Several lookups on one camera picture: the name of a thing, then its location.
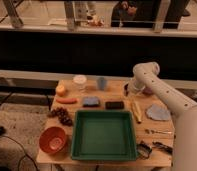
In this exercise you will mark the person in background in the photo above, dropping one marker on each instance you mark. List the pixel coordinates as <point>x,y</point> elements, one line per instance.
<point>142,13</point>

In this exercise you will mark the blue sponge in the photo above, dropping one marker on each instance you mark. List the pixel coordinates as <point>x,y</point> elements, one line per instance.
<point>91,102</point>

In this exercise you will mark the wooden table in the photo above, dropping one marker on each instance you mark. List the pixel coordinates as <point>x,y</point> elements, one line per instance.
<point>114,92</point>

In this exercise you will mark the white lidded cup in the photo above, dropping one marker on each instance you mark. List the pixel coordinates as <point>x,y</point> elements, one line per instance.
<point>80,82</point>

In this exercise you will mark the purple bowl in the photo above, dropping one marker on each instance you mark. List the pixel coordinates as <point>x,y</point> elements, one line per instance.
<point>147,91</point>

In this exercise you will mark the green plastic tray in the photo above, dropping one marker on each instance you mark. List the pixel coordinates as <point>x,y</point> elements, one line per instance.
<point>103,135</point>

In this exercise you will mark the orange bowl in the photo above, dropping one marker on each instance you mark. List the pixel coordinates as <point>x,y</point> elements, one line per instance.
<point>52,140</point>

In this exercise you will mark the light blue cup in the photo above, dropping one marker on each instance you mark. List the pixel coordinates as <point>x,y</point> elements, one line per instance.
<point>101,83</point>

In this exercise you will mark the black handled peeler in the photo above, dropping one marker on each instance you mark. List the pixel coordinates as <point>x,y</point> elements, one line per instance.
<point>163,147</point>

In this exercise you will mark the bunch of dark grapes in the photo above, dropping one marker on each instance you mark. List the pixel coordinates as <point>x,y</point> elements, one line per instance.
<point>62,115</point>

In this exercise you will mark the small metal cup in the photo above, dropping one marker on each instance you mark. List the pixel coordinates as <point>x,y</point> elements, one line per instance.
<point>126,89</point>

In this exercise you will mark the metal clip tool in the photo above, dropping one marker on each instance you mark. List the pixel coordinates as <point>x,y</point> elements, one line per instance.
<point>144,150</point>

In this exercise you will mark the metal fork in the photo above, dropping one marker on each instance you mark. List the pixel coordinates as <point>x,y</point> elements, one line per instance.
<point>158,132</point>

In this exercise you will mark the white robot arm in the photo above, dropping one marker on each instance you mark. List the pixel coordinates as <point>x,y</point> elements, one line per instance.
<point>184,157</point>

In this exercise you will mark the orange carrot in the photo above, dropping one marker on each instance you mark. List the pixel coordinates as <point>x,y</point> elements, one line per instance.
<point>66,100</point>

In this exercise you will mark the black rectangular block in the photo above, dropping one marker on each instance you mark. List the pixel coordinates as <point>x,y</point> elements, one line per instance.
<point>114,105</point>

